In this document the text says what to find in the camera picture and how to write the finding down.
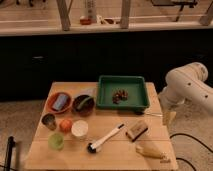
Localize brown wooden eraser block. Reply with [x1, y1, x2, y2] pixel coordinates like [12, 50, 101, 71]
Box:
[126, 120, 148, 142]

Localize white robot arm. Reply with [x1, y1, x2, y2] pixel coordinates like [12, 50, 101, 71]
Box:
[158, 62, 213, 126]

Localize white paper cup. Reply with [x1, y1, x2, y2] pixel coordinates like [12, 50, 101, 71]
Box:
[71, 120, 88, 139]

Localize green plastic cup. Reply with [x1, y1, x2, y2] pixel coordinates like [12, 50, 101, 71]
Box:
[48, 133, 64, 150]

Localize metal cup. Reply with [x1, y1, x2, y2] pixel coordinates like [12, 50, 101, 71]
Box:
[41, 113, 57, 130]

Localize brown pine cone cluster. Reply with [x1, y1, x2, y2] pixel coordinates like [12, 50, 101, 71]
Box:
[112, 89, 128, 104]

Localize green plastic tray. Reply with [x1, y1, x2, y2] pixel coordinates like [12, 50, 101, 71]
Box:
[96, 75, 150, 112]

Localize green vegetable piece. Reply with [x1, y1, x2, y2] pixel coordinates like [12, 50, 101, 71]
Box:
[77, 96, 92, 110]

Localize dark brown bowl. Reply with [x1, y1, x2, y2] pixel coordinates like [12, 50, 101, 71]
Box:
[72, 95, 95, 117]

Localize orange fruit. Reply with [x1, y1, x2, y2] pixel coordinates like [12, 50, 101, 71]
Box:
[59, 119, 72, 133]

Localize blue grey sponge block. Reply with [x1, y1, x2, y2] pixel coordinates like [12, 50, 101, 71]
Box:
[52, 94, 68, 111]

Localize orange plastic bowl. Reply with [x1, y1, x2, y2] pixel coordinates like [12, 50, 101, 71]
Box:
[46, 92, 72, 114]

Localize red bowl on shelf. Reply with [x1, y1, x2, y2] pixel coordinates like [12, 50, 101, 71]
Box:
[79, 16, 92, 25]

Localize black pole stand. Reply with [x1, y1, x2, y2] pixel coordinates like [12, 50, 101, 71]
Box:
[4, 136, 15, 171]

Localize black floor cable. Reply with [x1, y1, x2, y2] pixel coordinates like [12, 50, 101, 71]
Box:
[169, 132, 213, 171]

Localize metal utensil handle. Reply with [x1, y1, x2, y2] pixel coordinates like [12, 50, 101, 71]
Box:
[134, 110, 164, 118]

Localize white handled black brush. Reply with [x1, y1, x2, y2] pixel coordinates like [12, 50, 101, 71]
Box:
[87, 124, 124, 154]

